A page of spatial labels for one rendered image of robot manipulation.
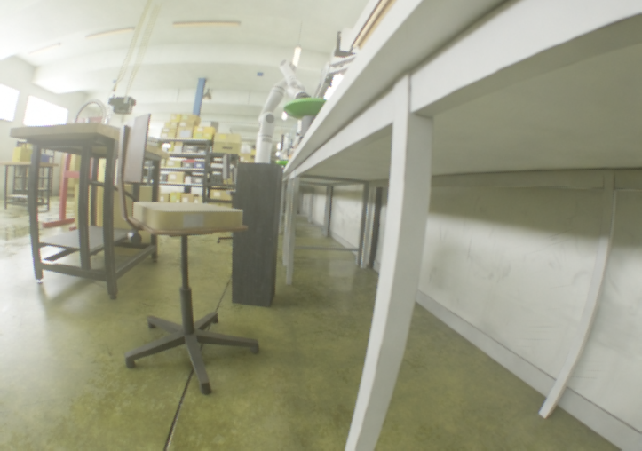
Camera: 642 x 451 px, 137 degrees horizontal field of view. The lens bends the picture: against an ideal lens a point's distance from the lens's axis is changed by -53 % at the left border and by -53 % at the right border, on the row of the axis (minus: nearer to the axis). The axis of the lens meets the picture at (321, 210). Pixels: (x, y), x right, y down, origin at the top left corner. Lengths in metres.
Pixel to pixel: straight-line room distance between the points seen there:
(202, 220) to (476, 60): 0.82
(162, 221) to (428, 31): 0.78
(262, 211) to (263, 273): 0.36
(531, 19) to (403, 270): 0.30
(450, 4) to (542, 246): 1.10
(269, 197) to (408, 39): 1.31
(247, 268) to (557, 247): 1.56
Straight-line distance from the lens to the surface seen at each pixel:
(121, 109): 2.07
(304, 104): 1.05
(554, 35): 0.21
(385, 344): 0.38
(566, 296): 1.19
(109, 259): 1.70
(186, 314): 1.14
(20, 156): 6.78
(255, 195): 1.53
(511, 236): 1.35
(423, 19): 0.28
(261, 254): 1.56
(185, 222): 0.86
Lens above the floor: 0.70
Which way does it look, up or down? 4 degrees down
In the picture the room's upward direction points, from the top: 5 degrees clockwise
